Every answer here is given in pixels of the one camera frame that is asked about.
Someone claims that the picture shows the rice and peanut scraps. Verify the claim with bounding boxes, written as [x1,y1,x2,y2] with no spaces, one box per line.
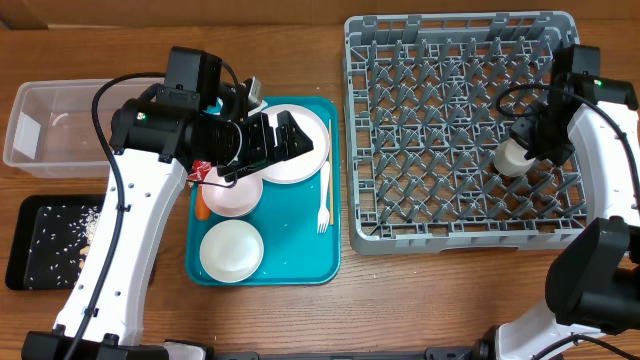
[77,207,101,269]

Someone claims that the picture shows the orange carrot piece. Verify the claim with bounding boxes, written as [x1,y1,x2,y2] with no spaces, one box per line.
[195,185,211,221]

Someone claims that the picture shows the wooden chopstick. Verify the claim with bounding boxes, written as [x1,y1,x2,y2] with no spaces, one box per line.
[328,121,334,226]

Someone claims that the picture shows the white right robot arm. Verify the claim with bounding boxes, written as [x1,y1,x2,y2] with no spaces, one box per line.
[469,44,639,359]

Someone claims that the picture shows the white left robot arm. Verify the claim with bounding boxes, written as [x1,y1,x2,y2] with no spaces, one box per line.
[21,46,313,360]

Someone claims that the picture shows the grey dishwasher rack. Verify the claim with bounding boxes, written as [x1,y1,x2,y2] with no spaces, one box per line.
[343,11,586,255]

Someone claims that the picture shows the large white plate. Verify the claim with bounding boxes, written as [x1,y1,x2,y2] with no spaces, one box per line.
[257,103,332,186]

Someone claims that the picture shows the teal plastic tray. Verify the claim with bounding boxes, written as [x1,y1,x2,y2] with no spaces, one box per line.
[185,96,341,286]

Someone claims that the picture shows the black food waste tray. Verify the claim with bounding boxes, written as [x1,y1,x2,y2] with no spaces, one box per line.
[5,194,104,290]

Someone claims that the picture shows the pink bowl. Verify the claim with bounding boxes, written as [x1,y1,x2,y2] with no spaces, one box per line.
[198,170,264,217]

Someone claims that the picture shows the clear plastic bin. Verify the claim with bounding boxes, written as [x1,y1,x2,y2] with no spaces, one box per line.
[2,77,166,180]

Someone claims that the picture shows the white plastic cup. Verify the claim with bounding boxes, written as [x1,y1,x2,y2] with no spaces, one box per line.
[493,138,535,177]

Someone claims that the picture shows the red snack wrapper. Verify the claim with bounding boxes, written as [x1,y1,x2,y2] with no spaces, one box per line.
[187,160,212,182]

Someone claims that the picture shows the white plastic fork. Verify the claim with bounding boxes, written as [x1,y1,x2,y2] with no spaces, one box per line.
[317,161,329,234]

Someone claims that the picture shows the light green bowl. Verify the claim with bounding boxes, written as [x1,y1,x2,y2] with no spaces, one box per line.
[199,220,264,284]

